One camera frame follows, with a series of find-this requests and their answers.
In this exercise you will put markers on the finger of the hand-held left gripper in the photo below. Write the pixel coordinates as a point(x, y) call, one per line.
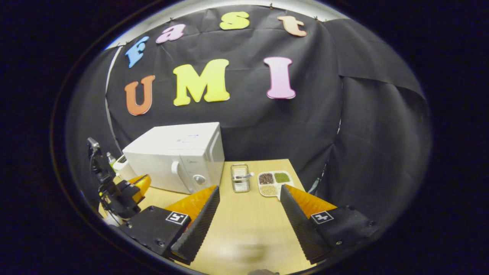
point(142, 185)

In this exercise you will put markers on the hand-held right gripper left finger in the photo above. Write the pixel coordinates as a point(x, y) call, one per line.
point(198, 229)

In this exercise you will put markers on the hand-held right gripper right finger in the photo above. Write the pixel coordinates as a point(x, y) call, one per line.
point(301, 229)

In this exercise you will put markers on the white microwave oven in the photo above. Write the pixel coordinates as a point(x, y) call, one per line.
point(172, 152)

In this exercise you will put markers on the small white kitchen appliance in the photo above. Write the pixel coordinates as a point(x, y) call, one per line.
point(123, 168)

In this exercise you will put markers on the plastic bottle with green label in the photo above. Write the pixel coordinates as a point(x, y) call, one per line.
point(110, 159)

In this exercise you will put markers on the black backdrop cloth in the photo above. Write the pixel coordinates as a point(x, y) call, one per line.
point(344, 133)

